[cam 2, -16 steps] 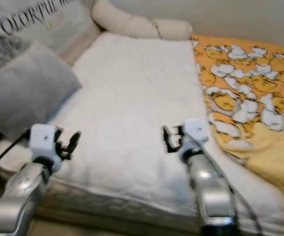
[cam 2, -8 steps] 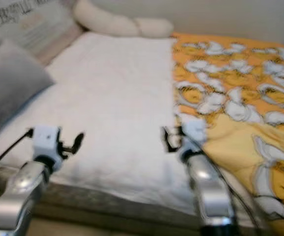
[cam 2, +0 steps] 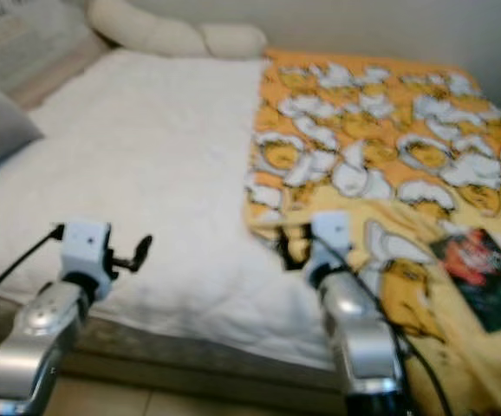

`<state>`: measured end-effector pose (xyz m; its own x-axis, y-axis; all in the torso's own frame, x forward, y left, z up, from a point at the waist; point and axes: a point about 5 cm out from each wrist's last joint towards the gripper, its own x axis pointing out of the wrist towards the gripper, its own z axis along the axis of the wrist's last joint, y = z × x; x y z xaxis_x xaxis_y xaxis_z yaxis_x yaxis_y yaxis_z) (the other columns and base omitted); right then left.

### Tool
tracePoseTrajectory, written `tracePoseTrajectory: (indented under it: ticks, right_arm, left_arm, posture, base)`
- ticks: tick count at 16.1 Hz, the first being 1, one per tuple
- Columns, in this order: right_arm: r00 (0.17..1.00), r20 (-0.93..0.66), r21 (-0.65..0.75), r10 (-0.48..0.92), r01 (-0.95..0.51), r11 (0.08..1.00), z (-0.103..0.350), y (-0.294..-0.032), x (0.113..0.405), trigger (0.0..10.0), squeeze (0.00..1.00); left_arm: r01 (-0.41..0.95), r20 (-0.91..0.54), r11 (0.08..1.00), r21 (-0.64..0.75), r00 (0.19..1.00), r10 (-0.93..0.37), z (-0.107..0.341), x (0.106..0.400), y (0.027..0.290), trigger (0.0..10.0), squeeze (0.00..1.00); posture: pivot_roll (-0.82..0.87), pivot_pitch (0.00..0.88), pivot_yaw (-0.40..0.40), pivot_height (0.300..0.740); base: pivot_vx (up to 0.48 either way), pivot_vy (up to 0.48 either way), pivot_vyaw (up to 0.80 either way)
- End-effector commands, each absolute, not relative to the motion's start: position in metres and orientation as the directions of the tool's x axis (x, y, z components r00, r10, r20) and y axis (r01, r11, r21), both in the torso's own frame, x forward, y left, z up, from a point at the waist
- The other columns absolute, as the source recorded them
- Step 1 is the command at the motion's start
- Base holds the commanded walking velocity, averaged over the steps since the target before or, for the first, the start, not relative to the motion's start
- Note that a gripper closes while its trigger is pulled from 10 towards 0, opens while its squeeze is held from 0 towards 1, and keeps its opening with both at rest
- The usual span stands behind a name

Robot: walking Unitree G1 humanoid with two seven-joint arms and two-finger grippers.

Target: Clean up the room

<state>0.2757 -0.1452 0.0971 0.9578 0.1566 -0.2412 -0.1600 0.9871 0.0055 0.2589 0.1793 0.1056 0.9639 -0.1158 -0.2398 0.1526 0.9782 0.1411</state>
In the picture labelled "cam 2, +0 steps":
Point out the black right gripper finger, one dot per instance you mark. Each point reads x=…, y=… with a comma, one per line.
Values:
x=285, y=250

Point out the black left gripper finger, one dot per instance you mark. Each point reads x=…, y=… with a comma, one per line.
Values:
x=143, y=253

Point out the yellow orange cartoon blanket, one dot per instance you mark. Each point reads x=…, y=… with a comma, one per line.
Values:
x=372, y=130

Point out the grey pillow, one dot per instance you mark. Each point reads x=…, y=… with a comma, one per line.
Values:
x=3, y=130

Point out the dark book red cover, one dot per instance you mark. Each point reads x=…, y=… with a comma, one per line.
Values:
x=480, y=277

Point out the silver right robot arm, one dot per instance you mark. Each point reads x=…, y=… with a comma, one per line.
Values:
x=359, y=338

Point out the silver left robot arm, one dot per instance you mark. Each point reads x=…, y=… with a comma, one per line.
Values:
x=34, y=338

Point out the white quilted mattress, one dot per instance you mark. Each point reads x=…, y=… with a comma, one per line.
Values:
x=164, y=173

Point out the pink beige headboard pad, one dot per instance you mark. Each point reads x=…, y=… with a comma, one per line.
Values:
x=68, y=74

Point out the cream knotted bolster pillow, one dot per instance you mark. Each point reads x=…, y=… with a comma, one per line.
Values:
x=146, y=35

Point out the grey cushion with lettering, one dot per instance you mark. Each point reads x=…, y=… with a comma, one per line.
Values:
x=25, y=35

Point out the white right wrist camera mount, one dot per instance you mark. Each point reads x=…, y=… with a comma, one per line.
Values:
x=330, y=232

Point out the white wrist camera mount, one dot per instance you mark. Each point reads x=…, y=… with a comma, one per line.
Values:
x=330, y=232
x=86, y=245

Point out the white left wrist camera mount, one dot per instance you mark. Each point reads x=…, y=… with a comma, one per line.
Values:
x=86, y=245

